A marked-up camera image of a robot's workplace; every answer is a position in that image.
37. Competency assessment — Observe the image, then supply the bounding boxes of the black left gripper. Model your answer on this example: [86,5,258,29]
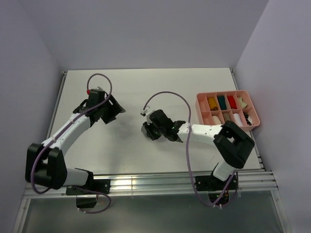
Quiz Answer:
[98,94,125,124]

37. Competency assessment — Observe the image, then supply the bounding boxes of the mustard yellow striped sock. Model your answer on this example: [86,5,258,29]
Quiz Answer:
[207,97,218,111]

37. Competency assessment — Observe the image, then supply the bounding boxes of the dark green reindeer sock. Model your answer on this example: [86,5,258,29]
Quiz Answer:
[217,96,227,110]

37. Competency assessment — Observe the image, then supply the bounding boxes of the grey striped sock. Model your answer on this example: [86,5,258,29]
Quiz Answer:
[141,122,150,137]

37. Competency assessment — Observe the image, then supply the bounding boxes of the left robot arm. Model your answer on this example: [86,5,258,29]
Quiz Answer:
[25,89,126,194]

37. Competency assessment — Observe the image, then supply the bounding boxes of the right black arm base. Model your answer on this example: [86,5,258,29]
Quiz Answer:
[194,172,239,208]

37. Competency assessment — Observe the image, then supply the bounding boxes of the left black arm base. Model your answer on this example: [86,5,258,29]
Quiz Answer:
[65,179,111,209]

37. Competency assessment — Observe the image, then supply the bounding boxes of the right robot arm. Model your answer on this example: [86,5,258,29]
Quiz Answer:
[141,109,255,189]

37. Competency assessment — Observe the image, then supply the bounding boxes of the cream rolled sock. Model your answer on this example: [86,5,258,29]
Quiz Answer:
[212,116,222,125]

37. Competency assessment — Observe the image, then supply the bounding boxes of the pink divided organizer tray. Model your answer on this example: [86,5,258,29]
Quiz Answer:
[195,90,260,132]

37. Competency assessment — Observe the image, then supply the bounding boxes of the brown rolled sock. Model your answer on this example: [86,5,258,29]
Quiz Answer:
[223,113,234,122]

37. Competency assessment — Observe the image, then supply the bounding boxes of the red rolled sock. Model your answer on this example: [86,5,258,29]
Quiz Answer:
[227,96,237,109]

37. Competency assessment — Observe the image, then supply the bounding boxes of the white rolled sock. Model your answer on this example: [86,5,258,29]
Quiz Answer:
[233,113,243,127]

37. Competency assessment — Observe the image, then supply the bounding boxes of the beige rolled sock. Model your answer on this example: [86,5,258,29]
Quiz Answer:
[238,97,248,109]

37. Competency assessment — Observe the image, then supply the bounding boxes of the black white striped sock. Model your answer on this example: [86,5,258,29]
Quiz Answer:
[243,113,253,126]

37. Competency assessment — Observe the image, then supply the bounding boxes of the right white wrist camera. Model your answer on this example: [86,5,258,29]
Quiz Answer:
[140,105,154,122]

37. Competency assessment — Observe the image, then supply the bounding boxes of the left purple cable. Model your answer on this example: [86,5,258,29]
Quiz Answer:
[30,73,113,214]

